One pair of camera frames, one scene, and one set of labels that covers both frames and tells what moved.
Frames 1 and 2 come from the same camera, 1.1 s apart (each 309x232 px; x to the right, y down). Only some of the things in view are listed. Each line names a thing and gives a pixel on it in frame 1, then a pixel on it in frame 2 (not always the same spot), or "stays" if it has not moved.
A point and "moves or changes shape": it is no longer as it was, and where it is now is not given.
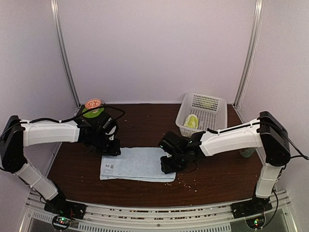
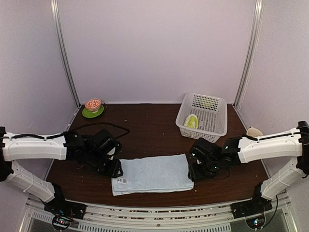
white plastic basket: x=200 y=112 stays
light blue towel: x=136 y=164 moves or changes shape
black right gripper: x=167 y=169 → x=195 y=174
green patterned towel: x=192 y=121 stays
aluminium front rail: x=161 y=218 stays
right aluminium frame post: x=252 y=53 stays
